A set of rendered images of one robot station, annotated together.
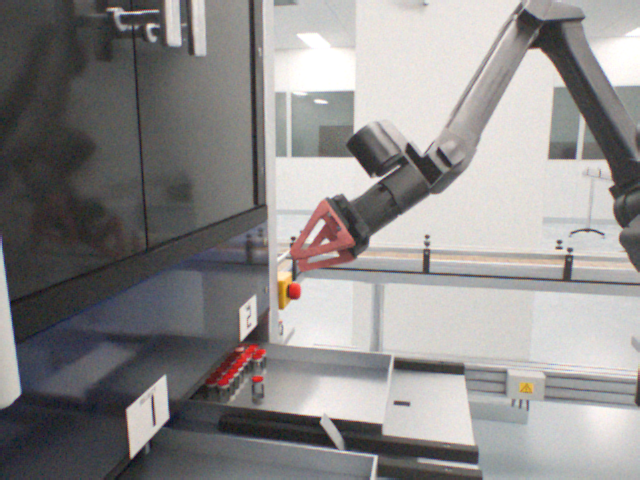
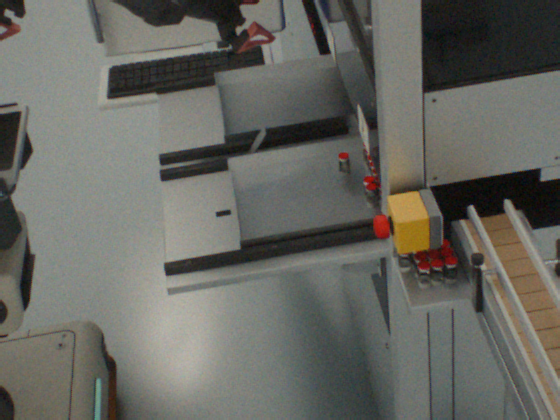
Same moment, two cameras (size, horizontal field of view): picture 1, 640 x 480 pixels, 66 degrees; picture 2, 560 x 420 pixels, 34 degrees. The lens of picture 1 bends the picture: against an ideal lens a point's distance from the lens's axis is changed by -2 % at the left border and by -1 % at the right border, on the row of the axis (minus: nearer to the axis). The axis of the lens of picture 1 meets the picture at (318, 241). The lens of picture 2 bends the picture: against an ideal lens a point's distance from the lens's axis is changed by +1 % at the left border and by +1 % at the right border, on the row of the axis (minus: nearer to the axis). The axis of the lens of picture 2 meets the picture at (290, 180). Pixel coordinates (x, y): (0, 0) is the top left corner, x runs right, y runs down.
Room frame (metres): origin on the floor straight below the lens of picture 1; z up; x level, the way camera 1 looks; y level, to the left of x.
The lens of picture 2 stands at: (2.16, -0.39, 1.99)
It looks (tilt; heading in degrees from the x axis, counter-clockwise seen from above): 37 degrees down; 164
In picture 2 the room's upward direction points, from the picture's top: 8 degrees counter-clockwise
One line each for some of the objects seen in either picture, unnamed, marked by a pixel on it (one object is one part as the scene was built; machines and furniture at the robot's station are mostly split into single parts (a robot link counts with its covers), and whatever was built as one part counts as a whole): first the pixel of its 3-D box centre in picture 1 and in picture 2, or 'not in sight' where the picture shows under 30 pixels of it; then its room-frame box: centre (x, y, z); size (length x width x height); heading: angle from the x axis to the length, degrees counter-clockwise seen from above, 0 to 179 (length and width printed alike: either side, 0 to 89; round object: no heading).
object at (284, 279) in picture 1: (274, 290); (412, 221); (1.11, 0.10, 0.99); 0.08 x 0.07 x 0.07; 78
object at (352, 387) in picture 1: (296, 383); (321, 188); (0.84, 0.04, 0.90); 0.34 x 0.26 x 0.04; 78
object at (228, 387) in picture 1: (240, 373); (377, 176); (0.86, 0.15, 0.91); 0.18 x 0.02 x 0.05; 168
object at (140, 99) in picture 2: not in sight; (187, 68); (0.08, -0.04, 0.79); 0.45 x 0.28 x 0.03; 76
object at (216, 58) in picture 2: not in sight; (185, 69); (0.13, -0.05, 0.82); 0.40 x 0.14 x 0.02; 76
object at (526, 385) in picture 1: (525, 385); not in sight; (1.59, -0.72, 0.50); 0.12 x 0.05 x 0.09; 78
